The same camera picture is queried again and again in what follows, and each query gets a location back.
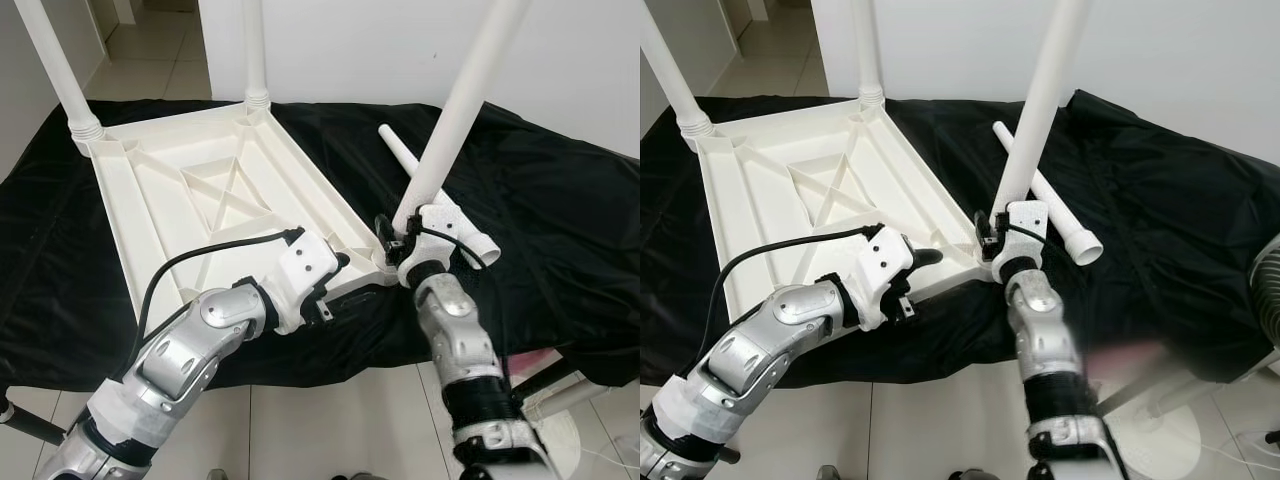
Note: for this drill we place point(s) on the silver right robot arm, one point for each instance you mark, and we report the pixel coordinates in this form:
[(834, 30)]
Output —
[(1040, 340), (455, 340)]

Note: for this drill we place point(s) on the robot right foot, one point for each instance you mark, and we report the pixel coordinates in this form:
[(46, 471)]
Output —
[(357, 475), (967, 475)]

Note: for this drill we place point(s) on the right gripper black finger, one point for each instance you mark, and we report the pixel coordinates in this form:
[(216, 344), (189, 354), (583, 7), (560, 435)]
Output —
[(386, 229), (982, 225)]

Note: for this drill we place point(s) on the white plastic table top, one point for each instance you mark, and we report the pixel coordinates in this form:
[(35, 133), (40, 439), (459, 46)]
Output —
[(200, 200), (800, 210)]

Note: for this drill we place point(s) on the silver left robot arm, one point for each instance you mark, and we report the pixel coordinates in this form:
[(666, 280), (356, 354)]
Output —
[(760, 350), (190, 360)]

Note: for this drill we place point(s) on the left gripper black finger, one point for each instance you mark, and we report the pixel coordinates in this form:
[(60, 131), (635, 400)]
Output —
[(928, 258), (338, 262)]

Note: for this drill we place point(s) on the black metal frame bar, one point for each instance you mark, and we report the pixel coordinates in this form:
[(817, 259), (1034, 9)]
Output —
[(545, 382), (728, 453), (35, 428)]

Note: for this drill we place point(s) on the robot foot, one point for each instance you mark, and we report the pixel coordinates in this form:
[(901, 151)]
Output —
[(829, 473), (357, 475), (967, 475)]

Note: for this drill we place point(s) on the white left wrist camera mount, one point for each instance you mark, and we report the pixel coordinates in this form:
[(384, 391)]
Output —
[(305, 265), (885, 262)]

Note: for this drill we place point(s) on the white plastic table leg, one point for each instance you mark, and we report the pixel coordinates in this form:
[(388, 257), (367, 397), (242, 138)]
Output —
[(60, 80), (670, 80), (868, 50), (460, 110), (255, 50), (1040, 110), (400, 150), (1070, 230)]

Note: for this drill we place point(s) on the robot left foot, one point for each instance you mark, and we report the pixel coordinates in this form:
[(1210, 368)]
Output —
[(829, 473)]

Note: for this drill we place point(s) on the black nylon cloth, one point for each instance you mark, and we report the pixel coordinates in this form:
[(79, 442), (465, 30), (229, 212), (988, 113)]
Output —
[(1180, 220), (560, 220)]

